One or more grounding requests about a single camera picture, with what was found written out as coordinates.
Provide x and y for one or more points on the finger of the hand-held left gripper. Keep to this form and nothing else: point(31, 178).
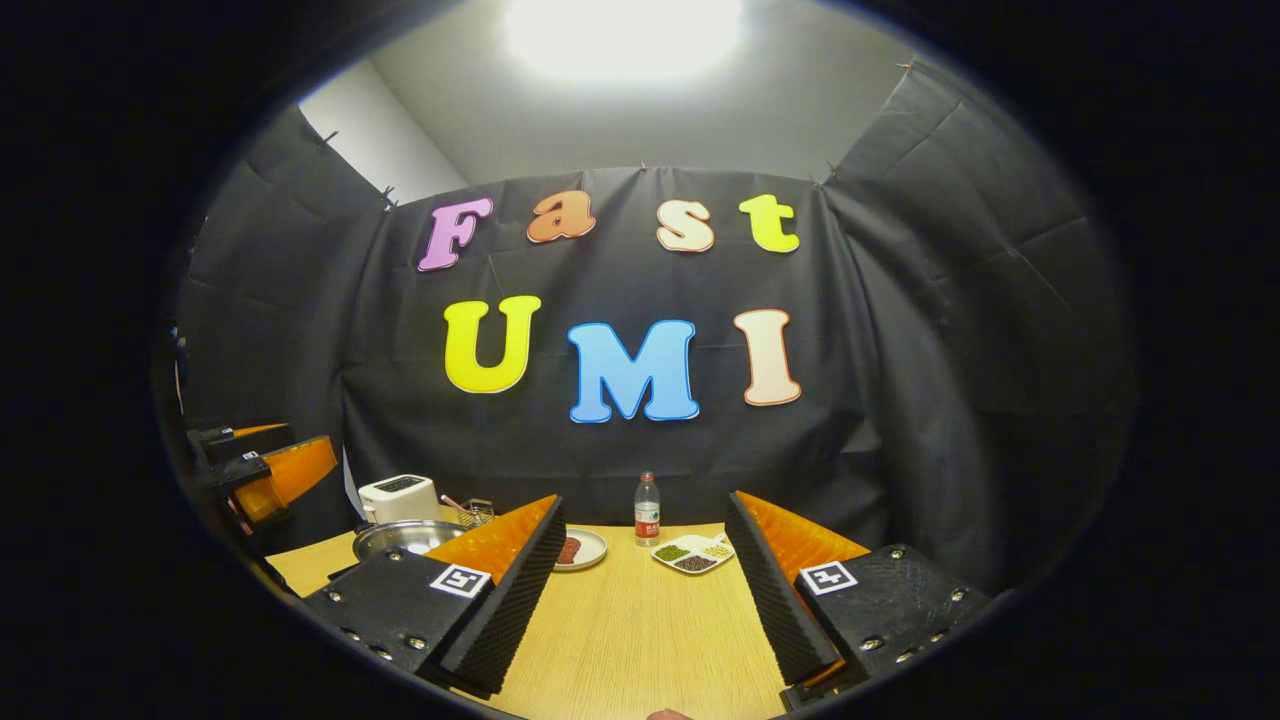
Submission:
point(240, 438)
point(290, 470)

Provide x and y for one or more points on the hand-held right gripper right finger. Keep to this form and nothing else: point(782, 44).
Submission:
point(775, 605)

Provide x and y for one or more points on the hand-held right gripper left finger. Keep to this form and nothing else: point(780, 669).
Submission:
point(515, 610)

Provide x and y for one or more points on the stainless steel pot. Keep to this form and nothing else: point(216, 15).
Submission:
point(400, 538)

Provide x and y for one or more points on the brown meat patty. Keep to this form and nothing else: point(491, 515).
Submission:
point(569, 550)

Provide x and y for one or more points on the round white plate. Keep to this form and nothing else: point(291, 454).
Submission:
point(592, 552)

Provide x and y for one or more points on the white divided spice dish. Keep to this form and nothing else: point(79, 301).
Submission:
point(693, 553)

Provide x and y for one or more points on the white toaster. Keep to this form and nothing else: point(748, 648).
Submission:
point(398, 497)

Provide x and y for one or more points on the pink stick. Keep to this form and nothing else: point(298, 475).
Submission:
point(453, 503)

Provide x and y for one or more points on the clear plastic water bottle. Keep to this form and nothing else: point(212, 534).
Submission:
point(647, 515)

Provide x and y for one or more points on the black backdrop cloth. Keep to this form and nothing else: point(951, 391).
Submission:
point(900, 350)

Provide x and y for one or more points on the ceiling light panel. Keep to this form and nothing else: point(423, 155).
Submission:
point(625, 35)

